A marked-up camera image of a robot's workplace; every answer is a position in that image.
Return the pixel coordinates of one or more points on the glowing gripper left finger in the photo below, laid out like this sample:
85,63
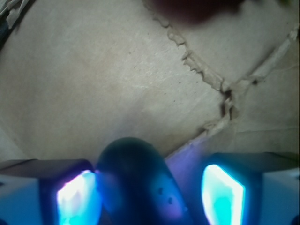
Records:
49,192

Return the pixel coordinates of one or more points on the brown paper bag tray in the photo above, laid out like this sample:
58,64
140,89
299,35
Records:
77,74

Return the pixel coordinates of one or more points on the dark green plastic pickle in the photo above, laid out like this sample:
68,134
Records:
137,187

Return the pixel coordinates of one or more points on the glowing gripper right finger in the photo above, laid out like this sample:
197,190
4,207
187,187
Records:
251,188

